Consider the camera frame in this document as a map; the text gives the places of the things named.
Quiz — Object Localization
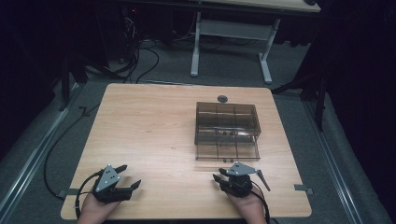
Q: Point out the black tripod stand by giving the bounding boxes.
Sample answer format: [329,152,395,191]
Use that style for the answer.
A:
[270,69,329,133]
[57,50,110,113]

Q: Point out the grey tape strip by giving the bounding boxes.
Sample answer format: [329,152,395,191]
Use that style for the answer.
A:
[57,188,81,199]
[293,183,314,196]

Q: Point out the person's right hand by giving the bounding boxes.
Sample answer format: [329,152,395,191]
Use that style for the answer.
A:
[225,186,267,224]

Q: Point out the transparent brown drawer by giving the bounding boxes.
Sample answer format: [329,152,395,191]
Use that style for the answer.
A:
[194,128,262,163]

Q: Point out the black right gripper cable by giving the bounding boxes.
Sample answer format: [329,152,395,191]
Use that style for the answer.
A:
[249,181,273,224]

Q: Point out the transparent brown drawer cabinet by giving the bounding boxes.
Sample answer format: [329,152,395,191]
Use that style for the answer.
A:
[193,101,262,147]

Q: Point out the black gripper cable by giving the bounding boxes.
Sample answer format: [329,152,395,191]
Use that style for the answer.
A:
[74,168,105,220]
[249,181,273,224]

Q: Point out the metal floor rail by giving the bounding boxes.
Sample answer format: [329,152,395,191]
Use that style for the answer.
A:
[303,99,364,224]
[0,82,80,217]

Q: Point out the long black floor cable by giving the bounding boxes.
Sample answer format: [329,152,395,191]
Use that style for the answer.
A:
[43,105,101,202]

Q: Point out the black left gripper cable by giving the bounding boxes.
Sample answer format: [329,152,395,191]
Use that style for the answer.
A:
[74,168,105,220]

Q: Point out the person's left hand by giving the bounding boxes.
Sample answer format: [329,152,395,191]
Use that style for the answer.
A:
[77,193,121,224]

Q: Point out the bundle of black cables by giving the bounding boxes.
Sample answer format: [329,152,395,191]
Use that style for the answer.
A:
[109,7,161,85]

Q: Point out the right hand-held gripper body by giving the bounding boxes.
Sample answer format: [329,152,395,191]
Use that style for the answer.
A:
[219,161,272,199]

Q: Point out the white-legged wooden desk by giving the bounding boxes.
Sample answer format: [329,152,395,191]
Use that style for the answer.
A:
[122,0,322,86]

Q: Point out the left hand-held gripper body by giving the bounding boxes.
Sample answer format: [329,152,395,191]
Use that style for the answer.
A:
[92,163,133,204]

